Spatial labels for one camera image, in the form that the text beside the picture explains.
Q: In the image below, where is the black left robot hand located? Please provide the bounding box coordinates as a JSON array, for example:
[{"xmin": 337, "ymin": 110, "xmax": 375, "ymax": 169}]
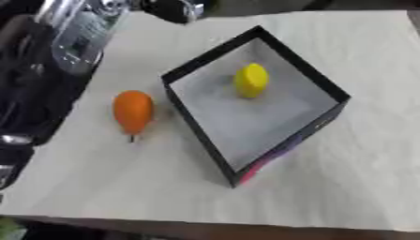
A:
[{"xmin": 138, "ymin": 0, "xmax": 209, "ymax": 24}]

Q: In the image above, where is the black box with white inside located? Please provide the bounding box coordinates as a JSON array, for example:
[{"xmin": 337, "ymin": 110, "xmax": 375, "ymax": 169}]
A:
[{"xmin": 158, "ymin": 24, "xmax": 353, "ymax": 189}]

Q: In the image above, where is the orange toy pear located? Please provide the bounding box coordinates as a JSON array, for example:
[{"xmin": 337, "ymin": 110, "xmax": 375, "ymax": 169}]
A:
[{"xmin": 112, "ymin": 89, "xmax": 158, "ymax": 144}]

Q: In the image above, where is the yellow toy lemon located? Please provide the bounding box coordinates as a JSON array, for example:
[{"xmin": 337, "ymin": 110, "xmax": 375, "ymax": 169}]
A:
[{"xmin": 232, "ymin": 62, "xmax": 271, "ymax": 99}]

